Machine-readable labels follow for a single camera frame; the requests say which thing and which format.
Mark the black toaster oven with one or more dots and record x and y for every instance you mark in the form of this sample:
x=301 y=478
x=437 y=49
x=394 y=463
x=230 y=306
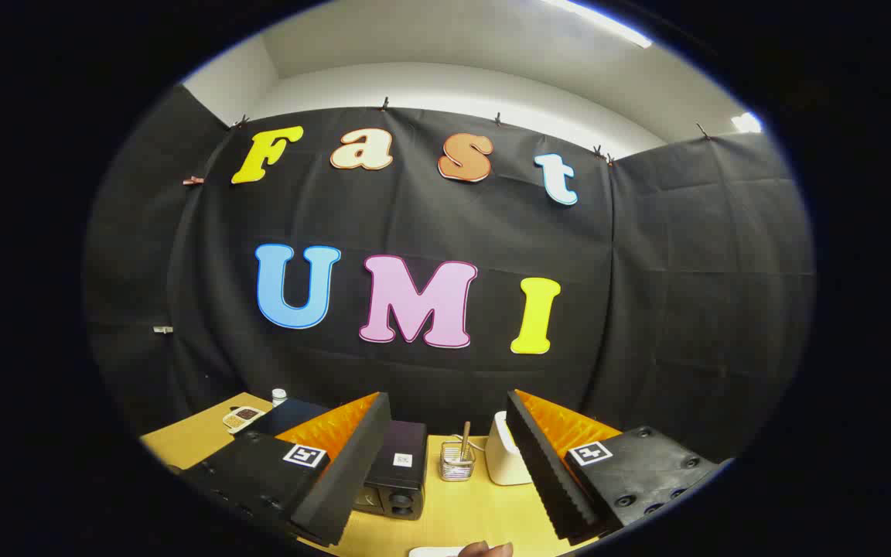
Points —
x=407 y=480

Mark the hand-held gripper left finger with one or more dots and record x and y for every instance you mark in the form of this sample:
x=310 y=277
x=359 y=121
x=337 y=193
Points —
x=349 y=464

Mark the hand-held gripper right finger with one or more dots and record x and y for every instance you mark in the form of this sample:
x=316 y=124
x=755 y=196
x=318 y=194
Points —
x=546 y=472

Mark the white toaster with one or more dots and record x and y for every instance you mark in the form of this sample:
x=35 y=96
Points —
x=503 y=460

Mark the white square plate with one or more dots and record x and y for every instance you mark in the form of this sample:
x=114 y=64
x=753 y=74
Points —
x=434 y=552

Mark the small white-capped bottle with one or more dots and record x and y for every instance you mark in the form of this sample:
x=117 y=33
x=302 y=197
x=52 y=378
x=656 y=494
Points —
x=279 y=398

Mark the wooden stick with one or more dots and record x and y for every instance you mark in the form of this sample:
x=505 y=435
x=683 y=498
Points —
x=465 y=437

